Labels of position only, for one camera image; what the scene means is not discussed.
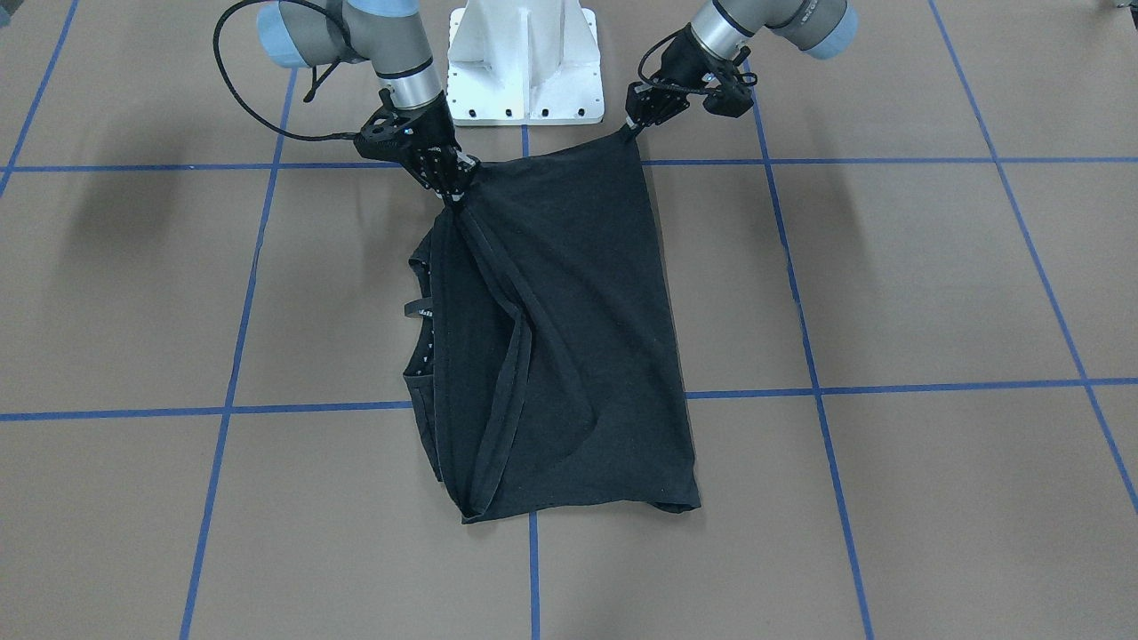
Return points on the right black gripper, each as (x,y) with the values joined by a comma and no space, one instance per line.
(433,130)

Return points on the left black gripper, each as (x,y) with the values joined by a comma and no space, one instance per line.
(680,60)

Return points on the black printed t-shirt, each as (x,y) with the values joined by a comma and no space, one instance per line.
(546,371)

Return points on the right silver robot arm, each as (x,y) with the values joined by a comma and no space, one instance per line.
(388,35)

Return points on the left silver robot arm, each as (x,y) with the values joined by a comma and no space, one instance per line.
(822,29)

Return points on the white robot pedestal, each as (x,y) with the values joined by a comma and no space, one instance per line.
(513,63)

